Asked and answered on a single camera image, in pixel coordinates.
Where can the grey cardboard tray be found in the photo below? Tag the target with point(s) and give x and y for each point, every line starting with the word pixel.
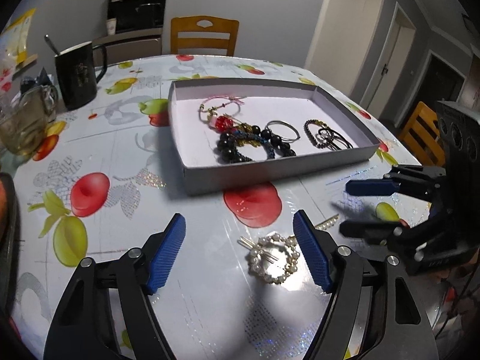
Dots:
pixel 232 132

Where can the clear plastic bag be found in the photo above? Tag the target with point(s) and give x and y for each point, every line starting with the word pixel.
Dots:
pixel 8 69

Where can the red and gold charm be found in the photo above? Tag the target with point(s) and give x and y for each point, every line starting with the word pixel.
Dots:
pixel 220 123

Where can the pearl hair clip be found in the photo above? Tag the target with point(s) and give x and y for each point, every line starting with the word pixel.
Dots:
pixel 328 223

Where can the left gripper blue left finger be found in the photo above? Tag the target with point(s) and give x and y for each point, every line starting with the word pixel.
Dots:
pixel 161 250

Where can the black water dispenser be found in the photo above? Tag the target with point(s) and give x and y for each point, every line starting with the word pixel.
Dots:
pixel 133 15

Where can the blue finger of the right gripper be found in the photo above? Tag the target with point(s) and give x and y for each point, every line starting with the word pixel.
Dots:
pixel 370 230
pixel 372 187

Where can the silver bangle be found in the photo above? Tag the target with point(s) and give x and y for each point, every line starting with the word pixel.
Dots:
pixel 287 132

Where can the black plate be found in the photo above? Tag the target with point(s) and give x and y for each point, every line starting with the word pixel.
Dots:
pixel 9 220

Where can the yellow snack bag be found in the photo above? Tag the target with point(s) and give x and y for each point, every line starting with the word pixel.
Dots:
pixel 14 37

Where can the white door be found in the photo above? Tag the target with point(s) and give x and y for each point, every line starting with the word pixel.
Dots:
pixel 341 41

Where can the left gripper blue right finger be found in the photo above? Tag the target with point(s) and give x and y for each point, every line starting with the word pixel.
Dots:
pixel 317 248

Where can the white paper cup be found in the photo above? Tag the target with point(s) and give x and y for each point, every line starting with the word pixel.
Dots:
pixel 111 27

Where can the wooden chair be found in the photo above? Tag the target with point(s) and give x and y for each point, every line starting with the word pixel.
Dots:
pixel 421 136
pixel 203 33

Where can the black mug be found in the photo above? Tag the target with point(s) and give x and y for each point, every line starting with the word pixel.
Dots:
pixel 75 70

